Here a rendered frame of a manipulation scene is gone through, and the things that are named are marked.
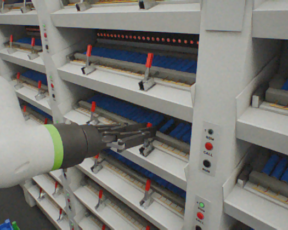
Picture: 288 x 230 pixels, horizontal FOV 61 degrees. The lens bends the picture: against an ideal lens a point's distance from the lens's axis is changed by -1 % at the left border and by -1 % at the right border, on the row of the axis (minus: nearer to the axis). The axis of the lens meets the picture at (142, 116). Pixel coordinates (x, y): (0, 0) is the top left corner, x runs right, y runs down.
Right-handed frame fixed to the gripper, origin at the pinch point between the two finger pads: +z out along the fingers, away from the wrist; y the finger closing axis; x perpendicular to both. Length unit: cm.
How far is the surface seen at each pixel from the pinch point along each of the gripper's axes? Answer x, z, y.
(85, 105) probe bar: -2.3, 6.4, -37.4
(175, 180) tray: -10.2, 2.2, 11.7
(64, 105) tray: -4.0, 1.4, -44.5
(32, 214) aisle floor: -100, 17, -107
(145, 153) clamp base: -6.5, 1.4, 0.9
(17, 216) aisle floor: -102, 9, -113
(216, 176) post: -3.0, 0.0, 23.1
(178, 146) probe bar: -2.9, 6.7, 7.7
